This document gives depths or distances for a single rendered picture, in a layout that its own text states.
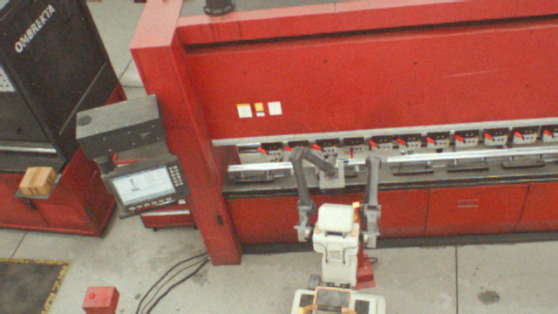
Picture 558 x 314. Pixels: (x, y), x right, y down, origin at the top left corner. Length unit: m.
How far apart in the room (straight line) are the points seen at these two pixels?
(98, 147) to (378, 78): 1.80
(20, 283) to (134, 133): 2.52
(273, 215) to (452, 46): 1.93
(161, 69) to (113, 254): 2.40
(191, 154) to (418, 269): 2.13
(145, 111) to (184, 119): 0.31
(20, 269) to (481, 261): 4.07
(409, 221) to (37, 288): 3.27
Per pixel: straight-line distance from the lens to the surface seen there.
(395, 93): 3.78
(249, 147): 4.49
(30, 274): 5.64
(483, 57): 3.72
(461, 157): 4.32
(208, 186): 4.15
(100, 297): 4.17
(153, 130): 3.47
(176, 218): 5.12
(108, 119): 3.54
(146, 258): 5.26
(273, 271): 4.87
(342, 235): 3.47
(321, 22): 3.39
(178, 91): 3.54
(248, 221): 4.61
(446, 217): 4.65
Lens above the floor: 4.07
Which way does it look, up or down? 46 degrees down
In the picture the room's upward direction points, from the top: 10 degrees counter-clockwise
